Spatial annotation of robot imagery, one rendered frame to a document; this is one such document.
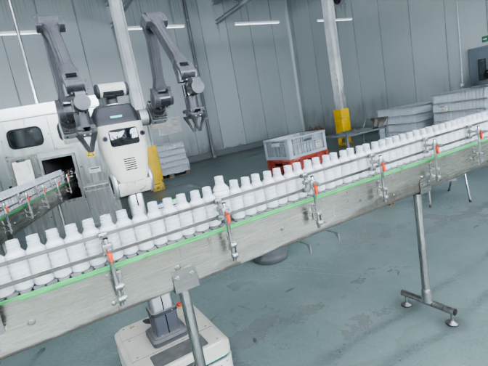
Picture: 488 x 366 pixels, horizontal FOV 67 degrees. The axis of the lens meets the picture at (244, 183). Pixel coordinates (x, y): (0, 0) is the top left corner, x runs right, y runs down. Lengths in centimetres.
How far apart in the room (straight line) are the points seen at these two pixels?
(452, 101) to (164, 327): 676
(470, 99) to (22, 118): 705
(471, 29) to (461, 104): 471
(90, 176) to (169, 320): 317
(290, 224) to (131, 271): 71
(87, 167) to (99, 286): 377
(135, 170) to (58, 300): 84
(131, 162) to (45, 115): 328
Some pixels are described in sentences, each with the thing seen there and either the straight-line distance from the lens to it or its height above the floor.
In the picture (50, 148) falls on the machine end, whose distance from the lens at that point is 517.
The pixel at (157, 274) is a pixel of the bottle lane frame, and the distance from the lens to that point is 144.
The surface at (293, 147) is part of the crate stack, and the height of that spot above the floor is 101.
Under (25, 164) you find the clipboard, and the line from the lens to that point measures 526.
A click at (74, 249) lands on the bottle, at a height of 109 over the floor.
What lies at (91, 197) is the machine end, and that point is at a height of 73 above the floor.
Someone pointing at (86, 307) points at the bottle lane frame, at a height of 88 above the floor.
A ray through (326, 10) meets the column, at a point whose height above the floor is 395.
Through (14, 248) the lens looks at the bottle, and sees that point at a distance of 139.
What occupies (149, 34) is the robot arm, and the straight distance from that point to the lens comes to 197.
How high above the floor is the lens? 142
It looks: 10 degrees down
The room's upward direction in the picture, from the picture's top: 10 degrees counter-clockwise
